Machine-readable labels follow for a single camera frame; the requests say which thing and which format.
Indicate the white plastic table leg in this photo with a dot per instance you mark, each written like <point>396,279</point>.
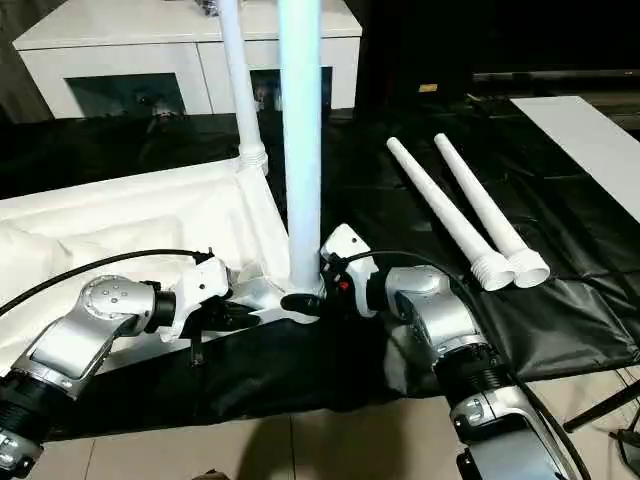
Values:
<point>485,200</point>
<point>300,140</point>
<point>240,80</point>
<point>440,205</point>

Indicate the white plastic table top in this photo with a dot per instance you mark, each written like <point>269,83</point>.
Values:
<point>110,220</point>

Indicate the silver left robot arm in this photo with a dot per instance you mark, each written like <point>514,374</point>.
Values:
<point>75,340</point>

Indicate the black work mat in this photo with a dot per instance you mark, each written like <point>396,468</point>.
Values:
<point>300,370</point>

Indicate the small yellow box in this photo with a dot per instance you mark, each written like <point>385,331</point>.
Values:
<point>428,88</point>

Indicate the white side table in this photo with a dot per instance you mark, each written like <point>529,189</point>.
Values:
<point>590,150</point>

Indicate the black stand leg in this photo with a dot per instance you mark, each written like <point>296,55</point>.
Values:
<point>605,405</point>

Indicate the white cabinet with glass doors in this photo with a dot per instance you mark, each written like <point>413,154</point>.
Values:
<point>120,35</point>

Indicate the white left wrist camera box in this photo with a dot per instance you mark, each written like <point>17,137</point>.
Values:
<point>200,290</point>

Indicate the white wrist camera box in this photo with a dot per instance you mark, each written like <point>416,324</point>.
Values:
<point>200,290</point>
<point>350,255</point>

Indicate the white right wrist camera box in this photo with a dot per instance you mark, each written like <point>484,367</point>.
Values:
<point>350,255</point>

